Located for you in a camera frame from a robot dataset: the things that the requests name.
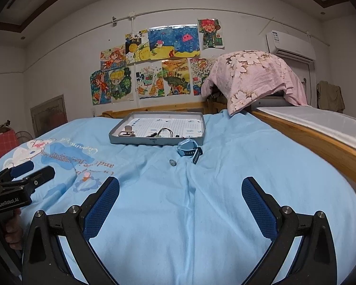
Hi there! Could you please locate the grey bulky object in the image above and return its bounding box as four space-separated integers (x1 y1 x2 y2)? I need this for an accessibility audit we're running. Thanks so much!
251 90 289 108

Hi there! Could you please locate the wooden side rail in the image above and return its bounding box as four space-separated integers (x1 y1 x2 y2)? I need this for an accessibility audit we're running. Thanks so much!
251 110 356 192

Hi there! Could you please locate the blue wrist watch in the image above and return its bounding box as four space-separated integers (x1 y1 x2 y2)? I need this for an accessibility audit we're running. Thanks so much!
177 138 203 164

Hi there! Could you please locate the pink floral cloth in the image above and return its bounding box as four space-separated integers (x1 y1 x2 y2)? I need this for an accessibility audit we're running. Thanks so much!
201 50 308 116

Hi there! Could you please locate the small mermaid girl drawing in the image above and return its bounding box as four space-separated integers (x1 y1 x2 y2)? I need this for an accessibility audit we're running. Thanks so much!
100 46 127 70

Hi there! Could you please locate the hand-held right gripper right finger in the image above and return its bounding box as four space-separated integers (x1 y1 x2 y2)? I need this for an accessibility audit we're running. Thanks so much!
240 176 338 285

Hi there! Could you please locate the brown framed wall panel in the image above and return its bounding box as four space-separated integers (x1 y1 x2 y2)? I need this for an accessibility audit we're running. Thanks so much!
30 94 67 138

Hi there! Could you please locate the yellow pineapple drawing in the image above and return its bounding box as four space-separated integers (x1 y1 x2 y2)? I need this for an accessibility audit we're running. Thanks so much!
125 30 150 64

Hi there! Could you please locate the person's left hand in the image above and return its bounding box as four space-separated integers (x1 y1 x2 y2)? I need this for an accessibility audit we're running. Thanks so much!
0 208 23 250

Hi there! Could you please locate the wooden bed headboard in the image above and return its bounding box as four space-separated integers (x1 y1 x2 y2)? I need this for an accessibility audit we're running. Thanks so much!
102 101 226 119

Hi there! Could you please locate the white mesh cover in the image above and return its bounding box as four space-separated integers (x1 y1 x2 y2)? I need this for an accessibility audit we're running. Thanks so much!
257 99 356 156

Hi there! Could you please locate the white door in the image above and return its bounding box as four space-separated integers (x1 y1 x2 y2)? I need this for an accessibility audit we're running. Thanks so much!
302 59 318 107

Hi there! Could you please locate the blond boy drawing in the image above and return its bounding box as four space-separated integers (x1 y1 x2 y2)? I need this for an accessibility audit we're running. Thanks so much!
108 67 135 101

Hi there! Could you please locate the blue printed bed sheet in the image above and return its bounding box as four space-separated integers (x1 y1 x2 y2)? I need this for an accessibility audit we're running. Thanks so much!
0 110 356 285

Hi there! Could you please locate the landscape drawing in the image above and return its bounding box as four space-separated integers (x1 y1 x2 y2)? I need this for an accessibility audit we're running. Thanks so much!
162 59 192 96

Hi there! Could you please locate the orange-haired girl drawing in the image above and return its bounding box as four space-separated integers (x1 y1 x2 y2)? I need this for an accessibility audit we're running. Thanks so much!
90 70 111 106

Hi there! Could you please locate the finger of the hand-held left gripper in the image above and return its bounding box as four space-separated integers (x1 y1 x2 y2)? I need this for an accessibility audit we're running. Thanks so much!
0 161 35 185
1 166 56 196

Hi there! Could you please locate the blue sea drawing pink jellyfish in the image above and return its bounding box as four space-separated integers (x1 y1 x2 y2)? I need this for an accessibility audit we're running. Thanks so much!
173 24 201 58

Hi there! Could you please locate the white air conditioner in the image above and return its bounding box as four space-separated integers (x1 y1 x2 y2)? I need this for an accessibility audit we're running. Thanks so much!
266 30 316 61

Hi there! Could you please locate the blue sea drawing with fish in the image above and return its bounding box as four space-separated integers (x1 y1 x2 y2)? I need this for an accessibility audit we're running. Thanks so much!
148 27 174 58

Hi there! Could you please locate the turtle and fruit drawing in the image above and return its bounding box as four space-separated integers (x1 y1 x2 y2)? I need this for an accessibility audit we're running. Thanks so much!
136 62 166 99

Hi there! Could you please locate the red-haired figure drawing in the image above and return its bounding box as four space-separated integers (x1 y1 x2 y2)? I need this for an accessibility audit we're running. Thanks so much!
197 18 225 49

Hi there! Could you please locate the grey shallow box lid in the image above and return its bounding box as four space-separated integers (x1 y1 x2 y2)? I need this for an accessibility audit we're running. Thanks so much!
109 111 206 146

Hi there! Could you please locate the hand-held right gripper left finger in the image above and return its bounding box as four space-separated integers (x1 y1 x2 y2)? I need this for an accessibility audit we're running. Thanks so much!
20 176 121 285

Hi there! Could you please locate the brown hanging garment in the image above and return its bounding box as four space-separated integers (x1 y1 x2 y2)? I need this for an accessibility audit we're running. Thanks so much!
316 80 346 113

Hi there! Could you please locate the colourful patchwork drawing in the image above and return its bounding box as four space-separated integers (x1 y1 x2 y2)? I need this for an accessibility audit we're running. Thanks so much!
189 57 217 96

